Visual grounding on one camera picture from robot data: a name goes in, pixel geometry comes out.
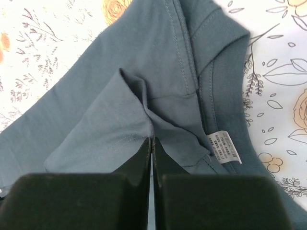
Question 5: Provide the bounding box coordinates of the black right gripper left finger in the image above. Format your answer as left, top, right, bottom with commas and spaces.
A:
0, 138, 151, 230

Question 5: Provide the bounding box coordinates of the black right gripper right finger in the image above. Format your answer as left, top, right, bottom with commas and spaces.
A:
153, 138, 294, 230

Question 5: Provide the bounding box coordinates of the blue-grey t shirt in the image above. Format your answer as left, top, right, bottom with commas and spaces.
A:
0, 0, 307, 230

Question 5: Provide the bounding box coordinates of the floral table mat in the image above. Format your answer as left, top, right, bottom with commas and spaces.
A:
0, 0, 307, 207

